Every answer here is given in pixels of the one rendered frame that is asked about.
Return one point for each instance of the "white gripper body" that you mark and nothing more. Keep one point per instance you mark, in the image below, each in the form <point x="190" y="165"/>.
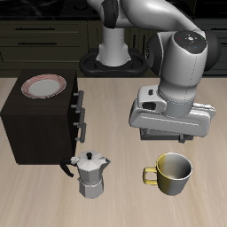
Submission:
<point x="171" y="124"/>

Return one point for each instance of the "dark kitchen cupboards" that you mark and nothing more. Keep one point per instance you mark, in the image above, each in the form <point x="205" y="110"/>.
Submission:
<point x="44" y="56"/>

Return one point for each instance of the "silver moka pot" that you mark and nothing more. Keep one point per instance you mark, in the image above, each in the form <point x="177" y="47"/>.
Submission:
<point x="90" y="174"/>

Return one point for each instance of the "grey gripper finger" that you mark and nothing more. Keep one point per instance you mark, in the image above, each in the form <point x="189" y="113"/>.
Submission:
<point x="183" y="138"/>
<point x="145" y="134"/>

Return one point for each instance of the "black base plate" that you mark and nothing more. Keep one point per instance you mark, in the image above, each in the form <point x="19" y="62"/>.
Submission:
<point x="85" y="65"/>

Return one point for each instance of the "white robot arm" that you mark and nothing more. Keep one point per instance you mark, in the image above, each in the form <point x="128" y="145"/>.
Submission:
<point x="180" y="71"/>

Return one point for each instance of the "white plate with red rim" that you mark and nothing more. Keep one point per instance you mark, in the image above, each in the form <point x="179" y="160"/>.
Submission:
<point x="44" y="87"/>

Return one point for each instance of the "yellow and white mug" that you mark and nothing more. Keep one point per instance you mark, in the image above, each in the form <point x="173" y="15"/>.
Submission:
<point x="173" y="183"/>

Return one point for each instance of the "dark wooden cabinet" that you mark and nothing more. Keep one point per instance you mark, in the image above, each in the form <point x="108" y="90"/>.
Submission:
<point x="38" y="130"/>

